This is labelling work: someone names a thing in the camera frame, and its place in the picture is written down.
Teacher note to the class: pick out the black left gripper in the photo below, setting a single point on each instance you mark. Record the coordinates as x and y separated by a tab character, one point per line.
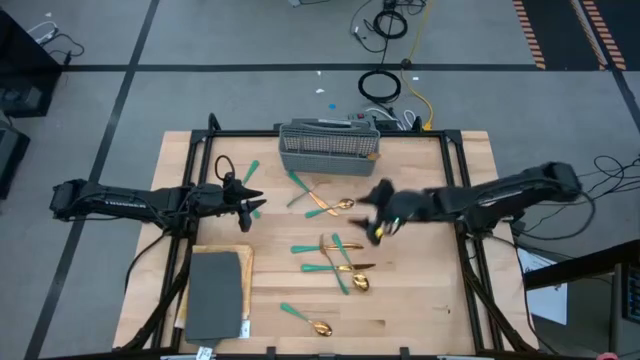
215	200

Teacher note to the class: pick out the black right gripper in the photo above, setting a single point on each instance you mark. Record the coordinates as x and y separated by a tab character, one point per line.
410	210

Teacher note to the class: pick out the grey mesh cutlery basket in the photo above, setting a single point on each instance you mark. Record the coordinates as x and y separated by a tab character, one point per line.
325	165

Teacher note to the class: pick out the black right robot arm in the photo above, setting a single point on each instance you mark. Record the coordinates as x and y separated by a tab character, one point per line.
500	197

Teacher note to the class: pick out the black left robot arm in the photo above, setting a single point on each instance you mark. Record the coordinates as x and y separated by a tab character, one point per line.
125	204

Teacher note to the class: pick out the grey power strip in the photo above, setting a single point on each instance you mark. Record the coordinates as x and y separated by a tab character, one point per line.
367	117

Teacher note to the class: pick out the dark grey mat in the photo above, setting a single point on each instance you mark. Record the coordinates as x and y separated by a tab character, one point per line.
215	295

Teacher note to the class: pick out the white label tag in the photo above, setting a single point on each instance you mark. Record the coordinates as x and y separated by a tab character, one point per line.
204	353
245	330

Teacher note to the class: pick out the white paper sheet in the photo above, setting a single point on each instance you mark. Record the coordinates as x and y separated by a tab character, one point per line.
547	305

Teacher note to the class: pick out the black desk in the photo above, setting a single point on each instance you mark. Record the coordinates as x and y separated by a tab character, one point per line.
580	265

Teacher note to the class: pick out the black equipment case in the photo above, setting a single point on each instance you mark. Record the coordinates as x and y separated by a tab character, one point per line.
10	160

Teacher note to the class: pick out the black cabinet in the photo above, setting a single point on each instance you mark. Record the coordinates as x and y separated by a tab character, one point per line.
25	75

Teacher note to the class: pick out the grey computer case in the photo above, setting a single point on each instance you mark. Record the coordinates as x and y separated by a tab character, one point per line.
625	310

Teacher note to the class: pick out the red round object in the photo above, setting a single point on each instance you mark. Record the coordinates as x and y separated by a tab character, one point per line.
607	357

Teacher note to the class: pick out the black metal rig frame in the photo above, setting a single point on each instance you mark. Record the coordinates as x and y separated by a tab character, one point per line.
240	133

